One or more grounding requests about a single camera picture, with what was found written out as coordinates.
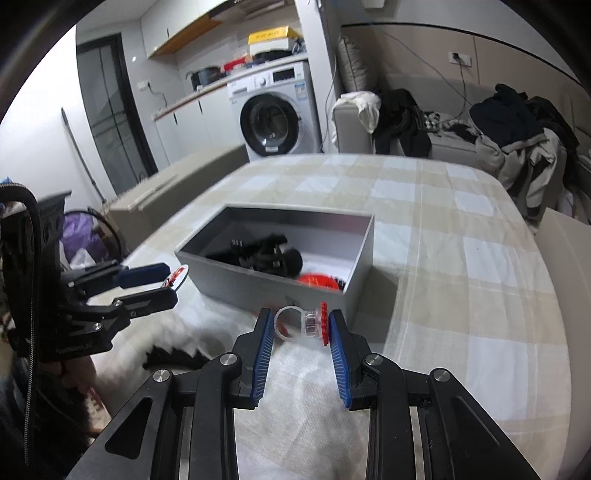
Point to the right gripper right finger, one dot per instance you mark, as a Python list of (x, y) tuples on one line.
[(348, 352)]

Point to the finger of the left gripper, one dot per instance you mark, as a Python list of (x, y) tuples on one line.
[(145, 303), (139, 276)]

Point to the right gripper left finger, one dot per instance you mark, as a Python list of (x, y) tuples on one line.
[(254, 351)]

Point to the round white china badge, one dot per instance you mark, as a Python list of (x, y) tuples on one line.
[(176, 279)]

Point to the black toothed hair clip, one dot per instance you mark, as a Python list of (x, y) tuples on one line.
[(175, 359)]

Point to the black hair claw clip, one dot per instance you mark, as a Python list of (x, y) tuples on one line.
[(263, 255)]

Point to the beige chair back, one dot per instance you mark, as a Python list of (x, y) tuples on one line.
[(143, 209)]

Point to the grey open cardboard box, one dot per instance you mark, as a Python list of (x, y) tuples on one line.
[(335, 243)]

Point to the checkered beige tablecloth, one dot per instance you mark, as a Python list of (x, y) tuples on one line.
[(457, 282)]

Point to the black glass door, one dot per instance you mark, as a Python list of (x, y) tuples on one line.
[(112, 114)]

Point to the black kettle on counter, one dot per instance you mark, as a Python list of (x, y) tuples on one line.
[(203, 77)]

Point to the white washing machine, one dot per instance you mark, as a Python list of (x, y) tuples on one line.
[(275, 111)]

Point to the black jacket on armrest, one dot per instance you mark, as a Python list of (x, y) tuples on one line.
[(401, 119)]

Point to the white cloth on armrest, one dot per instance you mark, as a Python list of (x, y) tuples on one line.
[(367, 104)]

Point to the grey sofa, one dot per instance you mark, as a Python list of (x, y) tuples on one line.
[(447, 124)]

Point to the pile of dark clothes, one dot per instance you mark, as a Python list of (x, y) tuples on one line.
[(527, 145)]

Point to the grey striped cushion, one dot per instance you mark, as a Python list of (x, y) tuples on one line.
[(356, 73)]

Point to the yellow cardboard box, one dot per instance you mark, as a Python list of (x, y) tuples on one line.
[(280, 38)]

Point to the white wall socket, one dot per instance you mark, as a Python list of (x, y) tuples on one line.
[(463, 60)]

